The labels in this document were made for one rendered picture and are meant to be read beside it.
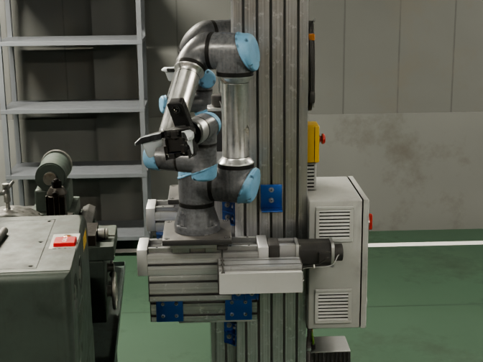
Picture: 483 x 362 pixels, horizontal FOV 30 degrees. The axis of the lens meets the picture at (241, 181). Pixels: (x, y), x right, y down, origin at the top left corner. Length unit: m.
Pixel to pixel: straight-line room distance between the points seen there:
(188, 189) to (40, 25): 3.88
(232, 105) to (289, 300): 0.79
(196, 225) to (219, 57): 0.55
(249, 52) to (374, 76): 3.97
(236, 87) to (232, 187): 0.32
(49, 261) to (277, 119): 0.99
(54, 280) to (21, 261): 0.15
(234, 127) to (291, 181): 0.37
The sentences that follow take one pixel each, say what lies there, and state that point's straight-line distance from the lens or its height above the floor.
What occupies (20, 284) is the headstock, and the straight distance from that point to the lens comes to 2.37.
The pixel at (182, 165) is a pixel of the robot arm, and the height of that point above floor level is 1.45.
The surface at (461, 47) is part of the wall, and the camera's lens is 6.80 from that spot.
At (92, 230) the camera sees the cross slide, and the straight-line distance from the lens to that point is 3.68.
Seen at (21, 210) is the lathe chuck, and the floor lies 1.23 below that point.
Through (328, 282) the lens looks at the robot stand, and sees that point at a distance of 3.15.
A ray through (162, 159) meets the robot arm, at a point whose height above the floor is 1.47.
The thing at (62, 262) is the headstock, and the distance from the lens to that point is 2.43.
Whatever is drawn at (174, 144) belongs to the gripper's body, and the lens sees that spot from 2.41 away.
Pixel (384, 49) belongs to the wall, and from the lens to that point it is 6.67.
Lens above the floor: 2.04
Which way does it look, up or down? 14 degrees down
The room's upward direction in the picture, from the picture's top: 1 degrees counter-clockwise
